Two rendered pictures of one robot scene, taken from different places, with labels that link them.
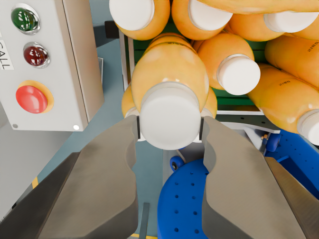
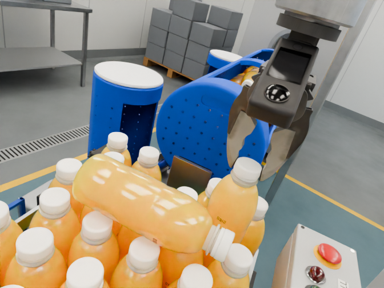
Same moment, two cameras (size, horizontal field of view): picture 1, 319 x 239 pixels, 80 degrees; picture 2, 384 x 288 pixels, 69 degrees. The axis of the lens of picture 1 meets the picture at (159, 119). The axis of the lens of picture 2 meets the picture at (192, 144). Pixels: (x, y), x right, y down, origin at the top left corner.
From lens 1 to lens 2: 0.31 m
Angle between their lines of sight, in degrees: 35
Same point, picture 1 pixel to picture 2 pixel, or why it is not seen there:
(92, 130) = not seen: outside the picture
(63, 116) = (310, 237)
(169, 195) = not seen: hidden behind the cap
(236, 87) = (191, 191)
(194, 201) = not seen: hidden behind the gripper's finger
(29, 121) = (339, 247)
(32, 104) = (329, 249)
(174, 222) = (252, 148)
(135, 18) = (238, 248)
